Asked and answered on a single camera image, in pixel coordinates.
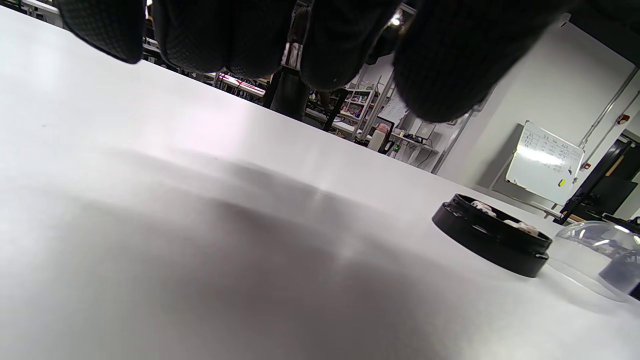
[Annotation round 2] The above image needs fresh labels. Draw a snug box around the white storage shelf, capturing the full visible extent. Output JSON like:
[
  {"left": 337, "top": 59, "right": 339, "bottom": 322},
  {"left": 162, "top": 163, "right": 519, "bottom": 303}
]
[{"left": 340, "top": 87, "right": 378, "bottom": 136}]

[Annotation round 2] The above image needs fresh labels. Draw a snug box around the person's right hand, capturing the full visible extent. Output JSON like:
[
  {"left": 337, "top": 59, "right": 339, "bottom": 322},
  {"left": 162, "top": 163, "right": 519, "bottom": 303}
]
[{"left": 598, "top": 250, "right": 640, "bottom": 301}]

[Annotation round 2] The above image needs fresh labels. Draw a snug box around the dark monitor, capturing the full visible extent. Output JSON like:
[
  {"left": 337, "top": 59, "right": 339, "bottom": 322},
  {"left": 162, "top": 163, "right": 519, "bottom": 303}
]
[{"left": 367, "top": 116, "right": 396, "bottom": 153}]

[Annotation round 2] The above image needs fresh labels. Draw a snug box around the black dice shaker base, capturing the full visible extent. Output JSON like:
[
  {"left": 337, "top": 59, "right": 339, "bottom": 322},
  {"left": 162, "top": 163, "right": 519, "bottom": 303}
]
[{"left": 432, "top": 193, "right": 553, "bottom": 279}]

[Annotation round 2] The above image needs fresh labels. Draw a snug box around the whiteboard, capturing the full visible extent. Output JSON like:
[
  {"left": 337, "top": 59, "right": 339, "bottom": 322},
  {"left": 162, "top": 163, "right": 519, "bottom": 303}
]
[{"left": 505, "top": 120, "right": 586, "bottom": 205}]

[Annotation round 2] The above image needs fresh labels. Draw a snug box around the black stand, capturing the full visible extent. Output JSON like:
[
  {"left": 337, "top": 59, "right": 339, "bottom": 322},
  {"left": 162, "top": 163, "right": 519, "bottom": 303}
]
[{"left": 552, "top": 140, "right": 636, "bottom": 226}]

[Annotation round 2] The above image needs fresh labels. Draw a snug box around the person's left hand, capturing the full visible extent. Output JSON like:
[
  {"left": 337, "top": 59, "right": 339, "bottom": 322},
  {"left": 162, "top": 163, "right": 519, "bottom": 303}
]
[{"left": 52, "top": 0, "right": 576, "bottom": 123}]

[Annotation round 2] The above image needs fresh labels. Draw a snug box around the clear dice shaker dome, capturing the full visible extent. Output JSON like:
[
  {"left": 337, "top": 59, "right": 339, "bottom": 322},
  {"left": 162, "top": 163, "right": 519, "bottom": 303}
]
[{"left": 547, "top": 220, "right": 640, "bottom": 303}]

